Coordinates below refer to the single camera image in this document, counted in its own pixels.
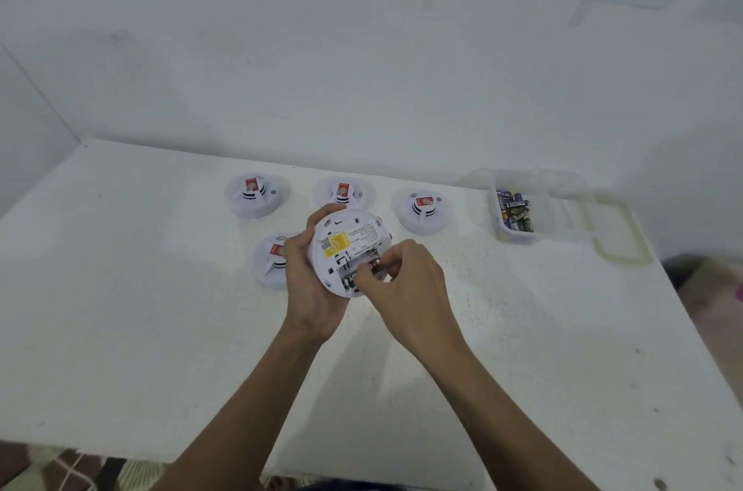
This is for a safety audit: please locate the person's right hand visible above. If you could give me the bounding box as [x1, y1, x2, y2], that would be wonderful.
[354, 239, 465, 361]

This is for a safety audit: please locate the clear lid with green rim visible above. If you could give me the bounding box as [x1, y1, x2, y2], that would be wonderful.
[580, 192, 654, 267]

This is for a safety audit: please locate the pile of assorted batteries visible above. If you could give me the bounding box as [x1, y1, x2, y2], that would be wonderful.
[496, 188, 535, 233]

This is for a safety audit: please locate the person's left hand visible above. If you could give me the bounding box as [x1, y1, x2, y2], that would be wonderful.
[282, 203, 352, 344]

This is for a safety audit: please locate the person's blue clothing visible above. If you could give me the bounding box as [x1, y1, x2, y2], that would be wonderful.
[301, 479, 407, 491]

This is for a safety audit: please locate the person's right forearm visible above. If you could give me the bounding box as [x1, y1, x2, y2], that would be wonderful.
[417, 332, 603, 491]

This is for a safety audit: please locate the cream fabric with pink dots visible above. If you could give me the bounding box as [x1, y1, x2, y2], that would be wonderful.
[664, 255, 743, 393]

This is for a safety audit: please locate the clear plastic container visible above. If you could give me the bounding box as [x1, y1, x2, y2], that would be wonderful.
[545, 171, 599, 242]
[455, 168, 553, 246]

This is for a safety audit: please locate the person's left forearm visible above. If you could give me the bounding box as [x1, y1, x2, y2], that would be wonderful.
[146, 326, 327, 491]

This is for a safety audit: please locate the white cable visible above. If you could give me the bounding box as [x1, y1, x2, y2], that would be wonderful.
[55, 449, 89, 489]

